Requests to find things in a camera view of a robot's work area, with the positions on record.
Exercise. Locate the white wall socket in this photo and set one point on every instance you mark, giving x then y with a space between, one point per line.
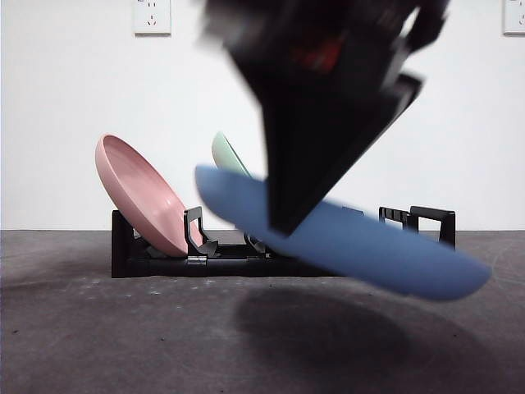
514 16
152 16

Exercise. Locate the green round plate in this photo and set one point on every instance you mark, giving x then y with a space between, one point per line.
227 158

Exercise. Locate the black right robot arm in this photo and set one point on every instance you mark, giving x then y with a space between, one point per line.
266 28

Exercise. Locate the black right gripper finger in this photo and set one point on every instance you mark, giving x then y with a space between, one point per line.
311 156

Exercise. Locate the blue round plate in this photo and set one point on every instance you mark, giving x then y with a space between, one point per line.
369 254

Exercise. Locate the pink round plate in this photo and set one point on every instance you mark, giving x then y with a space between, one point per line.
139 193

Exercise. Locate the black plastic dish rack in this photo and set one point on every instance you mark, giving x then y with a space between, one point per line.
164 267

